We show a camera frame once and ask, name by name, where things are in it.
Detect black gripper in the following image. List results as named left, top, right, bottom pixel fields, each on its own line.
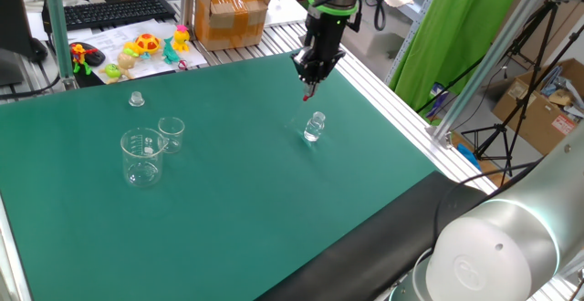
left=291, top=13, right=347, bottom=98

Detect glass dropper with red bulb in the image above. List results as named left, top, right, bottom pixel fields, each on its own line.
left=285, top=91, right=314, bottom=131

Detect small clear glass bottle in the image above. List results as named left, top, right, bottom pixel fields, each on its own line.
left=303, top=111, right=327, bottom=143

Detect grey metal shelf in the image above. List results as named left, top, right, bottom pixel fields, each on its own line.
left=364, top=0, right=446, bottom=86

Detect taped cardboard box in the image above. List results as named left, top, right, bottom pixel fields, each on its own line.
left=194, top=0, right=274, bottom=52

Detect blue flat package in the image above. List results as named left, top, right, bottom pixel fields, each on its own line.
left=428, top=81, right=451, bottom=119

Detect bright green cloth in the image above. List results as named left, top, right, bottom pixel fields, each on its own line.
left=388, top=0, right=527, bottom=113

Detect teal dolphin toy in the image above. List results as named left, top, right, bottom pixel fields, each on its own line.
left=162, top=36, right=182, bottom=65

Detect small glass beaker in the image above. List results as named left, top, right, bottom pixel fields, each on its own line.
left=157, top=117, right=186, bottom=154

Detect green table mat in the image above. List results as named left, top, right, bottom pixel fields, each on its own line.
left=0, top=43, right=440, bottom=301

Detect orange turtle toy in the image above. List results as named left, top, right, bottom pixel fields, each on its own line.
left=123, top=33, right=162, bottom=57

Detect blue plastic bag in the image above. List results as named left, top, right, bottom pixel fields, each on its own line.
left=455, top=143, right=483, bottom=172

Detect beige toy animal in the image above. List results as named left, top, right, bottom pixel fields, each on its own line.
left=117, top=49, right=138, bottom=81

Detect black tripod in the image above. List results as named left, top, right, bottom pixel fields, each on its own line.
left=460, top=0, right=584, bottom=186

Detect green turtle toy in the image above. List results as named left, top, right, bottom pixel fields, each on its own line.
left=99, top=62, right=123, bottom=85

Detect large glass beaker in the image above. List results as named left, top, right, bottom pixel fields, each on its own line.
left=120, top=127, right=169, bottom=188

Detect colourful plastic toys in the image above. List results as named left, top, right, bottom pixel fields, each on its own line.
left=68, top=17, right=209, bottom=85

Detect black computer keyboard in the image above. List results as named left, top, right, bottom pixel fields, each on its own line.
left=41, top=0, right=177, bottom=34

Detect black computer mouse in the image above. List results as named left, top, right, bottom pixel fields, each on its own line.
left=68, top=41, right=107, bottom=67

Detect open cardboard box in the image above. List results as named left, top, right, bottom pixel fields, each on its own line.
left=492, top=57, right=584, bottom=156

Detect red yellow figure toy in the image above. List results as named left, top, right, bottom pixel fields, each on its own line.
left=70, top=43, right=99, bottom=76

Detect black monitor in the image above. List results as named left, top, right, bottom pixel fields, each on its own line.
left=0, top=0, right=49, bottom=88

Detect green flange ring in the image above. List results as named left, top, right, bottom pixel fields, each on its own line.
left=307, top=0, right=360, bottom=18

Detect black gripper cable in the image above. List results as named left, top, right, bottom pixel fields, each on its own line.
left=313, top=0, right=412, bottom=34

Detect aluminium frame post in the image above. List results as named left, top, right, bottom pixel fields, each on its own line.
left=43, top=0, right=78, bottom=91
left=431, top=0, right=560, bottom=150
left=179, top=0, right=198, bottom=27

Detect black monitor cable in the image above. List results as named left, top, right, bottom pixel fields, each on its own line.
left=0, top=75, right=63, bottom=101

